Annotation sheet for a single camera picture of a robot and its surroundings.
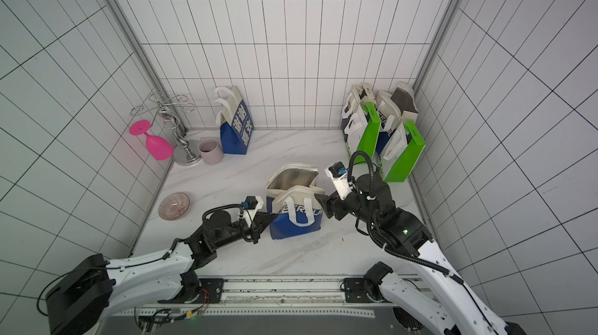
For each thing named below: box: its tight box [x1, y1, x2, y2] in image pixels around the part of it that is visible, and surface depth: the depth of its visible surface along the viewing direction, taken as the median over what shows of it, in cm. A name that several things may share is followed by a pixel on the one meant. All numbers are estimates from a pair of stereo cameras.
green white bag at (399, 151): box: [376, 119, 426, 183], surface depth 85 cm
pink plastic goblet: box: [129, 119, 176, 162], surface depth 86 cm
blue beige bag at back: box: [211, 85, 254, 156], surface depth 102 cm
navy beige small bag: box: [340, 81, 377, 144], surface depth 97 cm
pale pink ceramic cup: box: [197, 137, 225, 166], surface depth 108 cm
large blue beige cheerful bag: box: [266, 162, 326, 240], surface depth 74 cm
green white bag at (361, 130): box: [344, 102, 382, 159], surface depth 94 cm
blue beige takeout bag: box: [375, 81, 419, 156], surface depth 99 cm
